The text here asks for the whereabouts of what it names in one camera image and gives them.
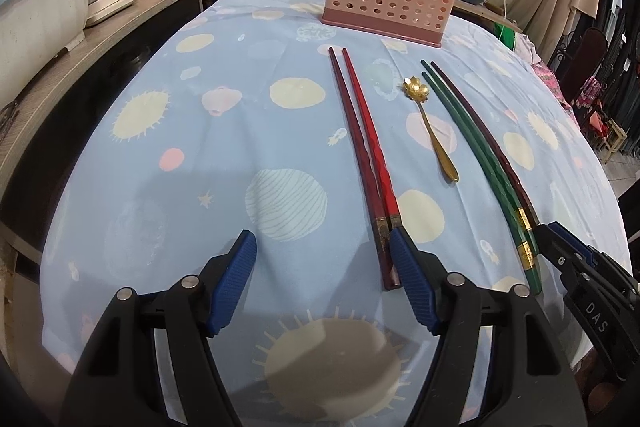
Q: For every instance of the light blue patterned tablecloth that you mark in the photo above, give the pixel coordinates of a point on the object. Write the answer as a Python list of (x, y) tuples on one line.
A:
[(236, 124)]

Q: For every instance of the maroon chopstick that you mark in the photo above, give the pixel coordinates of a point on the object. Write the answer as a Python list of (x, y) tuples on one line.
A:
[(518, 188)]

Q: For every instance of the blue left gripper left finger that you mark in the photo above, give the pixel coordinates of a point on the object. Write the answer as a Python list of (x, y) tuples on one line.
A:
[(225, 278)]

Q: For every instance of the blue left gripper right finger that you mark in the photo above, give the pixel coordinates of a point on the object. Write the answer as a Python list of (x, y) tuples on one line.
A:
[(419, 274)]

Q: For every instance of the bright red chopstick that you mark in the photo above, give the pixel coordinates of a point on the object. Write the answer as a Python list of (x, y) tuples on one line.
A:
[(388, 217)]

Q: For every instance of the pink floral cloth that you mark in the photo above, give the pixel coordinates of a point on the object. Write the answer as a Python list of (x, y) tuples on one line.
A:
[(545, 74)]

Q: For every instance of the white plastic tub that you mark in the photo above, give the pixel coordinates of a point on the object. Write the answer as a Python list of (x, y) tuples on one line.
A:
[(32, 33)]

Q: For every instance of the dark red chopstick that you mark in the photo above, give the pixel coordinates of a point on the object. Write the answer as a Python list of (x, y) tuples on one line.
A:
[(360, 161)]

